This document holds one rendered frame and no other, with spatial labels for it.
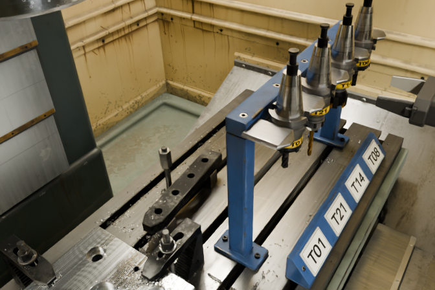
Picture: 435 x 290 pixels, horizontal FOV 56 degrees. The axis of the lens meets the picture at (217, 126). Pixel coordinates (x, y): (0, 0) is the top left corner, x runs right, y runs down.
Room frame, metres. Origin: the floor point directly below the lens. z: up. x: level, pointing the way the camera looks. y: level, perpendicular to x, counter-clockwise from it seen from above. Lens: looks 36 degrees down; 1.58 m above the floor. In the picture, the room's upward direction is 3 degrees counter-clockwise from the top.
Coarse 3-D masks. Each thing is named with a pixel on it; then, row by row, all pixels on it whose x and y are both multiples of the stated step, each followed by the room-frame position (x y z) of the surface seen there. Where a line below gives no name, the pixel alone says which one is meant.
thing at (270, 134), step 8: (256, 120) 0.52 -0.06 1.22; (264, 120) 0.52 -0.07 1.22; (248, 128) 0.50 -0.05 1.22; (256, 128) 0.50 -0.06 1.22; (264, 128) 0.50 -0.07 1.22; (272, 128) 0.50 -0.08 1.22; (280, 128) 0.50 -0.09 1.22; (288, 128) 0.50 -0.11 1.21; (248, 136) 0.48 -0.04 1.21; (256, 136) 0.48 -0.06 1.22; (264, 136) 0.48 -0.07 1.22; (272, 136) 0.48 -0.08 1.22; (280, 136) 0.48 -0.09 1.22; (288, 136) 0.48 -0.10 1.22; (264, 144) 0.47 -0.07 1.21; (272, 144) 0.46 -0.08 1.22; (280, 144) 0.46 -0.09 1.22; (288, 144) 0.46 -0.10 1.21
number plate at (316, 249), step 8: (320, 232) 0.52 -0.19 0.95; (312, 240) 0.50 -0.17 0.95; (320, 240) 0.50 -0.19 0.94; (304, 248) 0.48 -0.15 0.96; (312, 248) 0.48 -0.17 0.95; (320, 248) 0.49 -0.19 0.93; (328, 248) 0.50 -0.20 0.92; (304, 256) 0.46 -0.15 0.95; (312, 256) 0.47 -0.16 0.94; (320, 256) 0.48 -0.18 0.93; (312, 264) 0.46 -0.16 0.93; (320, 264) 0.47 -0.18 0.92; (312, 272) 0.45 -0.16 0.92
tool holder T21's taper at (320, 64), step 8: (320, 48) 0.61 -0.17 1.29; (328, 48) 0.61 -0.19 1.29; (312, 56) 0.62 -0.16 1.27; (320, 56) 0.61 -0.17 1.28; (328, 56) 0.61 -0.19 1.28; (312, 64) 0.61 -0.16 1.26; (320, 64) 0.60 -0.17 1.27; (328, 64) 0.61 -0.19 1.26; (312, 72) 0.61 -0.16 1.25; (320, 72) 0.60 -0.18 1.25; (328, 72) 0.60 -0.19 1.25; (312, 80) 0.60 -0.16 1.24; (320, 80) 0.60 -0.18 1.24; (328, 80) 0.60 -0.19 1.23
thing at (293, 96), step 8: (288, 80) 0.52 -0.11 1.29; (296, 80) 0.52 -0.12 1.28; (280, 88) 0.53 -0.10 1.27; (288, 88) 0.52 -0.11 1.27; (296, 88) 0.52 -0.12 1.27; (280, 96) 0.52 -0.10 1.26; (288, 96) 0.51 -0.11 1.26; (296, 96) 0.51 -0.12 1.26; (280, 104) 0.52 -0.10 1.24; (288, 104) 0.51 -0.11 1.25; (296, 104) 0.51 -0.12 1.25; (280, 112) 0.52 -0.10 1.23; (288, 112) 0.51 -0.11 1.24; (296, 112) 0.51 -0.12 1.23
